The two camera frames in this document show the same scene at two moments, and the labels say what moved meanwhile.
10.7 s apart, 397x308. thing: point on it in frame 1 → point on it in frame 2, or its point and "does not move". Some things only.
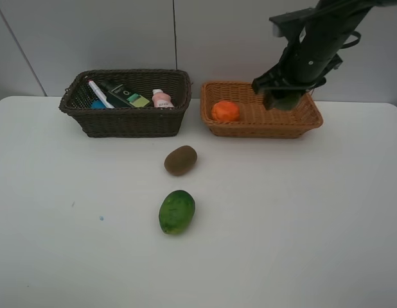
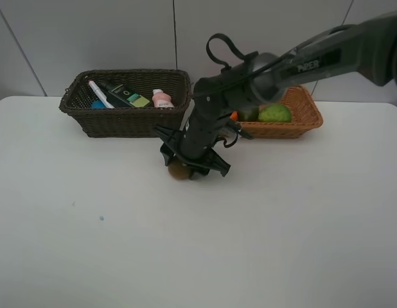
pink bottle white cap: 161,99 does not move
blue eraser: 97,104 does not move
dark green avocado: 286,101 → 248,114
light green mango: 176,212 → 274,113
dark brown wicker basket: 175,84 does not move
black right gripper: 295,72 → 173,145
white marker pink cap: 106,103 does not move
